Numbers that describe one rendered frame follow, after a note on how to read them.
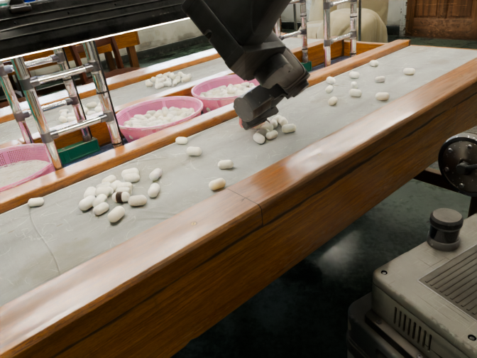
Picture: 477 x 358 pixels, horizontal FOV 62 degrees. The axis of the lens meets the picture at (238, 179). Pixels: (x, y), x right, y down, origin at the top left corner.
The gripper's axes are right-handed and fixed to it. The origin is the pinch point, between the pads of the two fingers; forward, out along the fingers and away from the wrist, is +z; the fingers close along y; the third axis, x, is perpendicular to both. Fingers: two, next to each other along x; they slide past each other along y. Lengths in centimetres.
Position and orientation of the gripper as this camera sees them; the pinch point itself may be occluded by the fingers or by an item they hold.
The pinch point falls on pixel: (242, 123)
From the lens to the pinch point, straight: 104.7
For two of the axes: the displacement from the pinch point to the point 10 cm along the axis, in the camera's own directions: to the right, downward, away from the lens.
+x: 5.1, 8.6, -0.8
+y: -7.6, 4.1, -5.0
